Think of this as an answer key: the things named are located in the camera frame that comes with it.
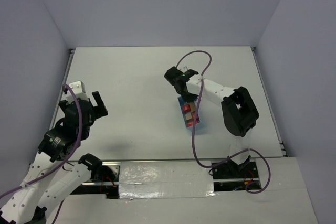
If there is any blue plastic box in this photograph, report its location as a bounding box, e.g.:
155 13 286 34
177 97 198 130

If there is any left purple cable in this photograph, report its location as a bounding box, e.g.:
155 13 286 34
0 83 86 224

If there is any natural wood cube with windows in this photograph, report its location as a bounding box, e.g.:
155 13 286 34
184 113 193 121

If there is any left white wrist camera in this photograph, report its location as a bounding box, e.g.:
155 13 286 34
65 80 89 103

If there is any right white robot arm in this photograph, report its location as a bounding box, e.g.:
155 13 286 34
164 67 259 169

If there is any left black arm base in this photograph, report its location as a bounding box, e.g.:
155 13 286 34
71 164 120 199

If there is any natural wood flat block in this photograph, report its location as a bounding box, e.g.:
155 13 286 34
189 103 196 112

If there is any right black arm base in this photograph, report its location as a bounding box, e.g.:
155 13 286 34
208 159 261 192

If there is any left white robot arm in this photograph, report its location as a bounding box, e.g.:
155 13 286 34
1 91 115 223

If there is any silver foil tape sheet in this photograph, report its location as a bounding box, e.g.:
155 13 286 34
119 161 215 199

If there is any red cube with window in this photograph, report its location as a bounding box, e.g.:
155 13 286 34
182 104 191 113

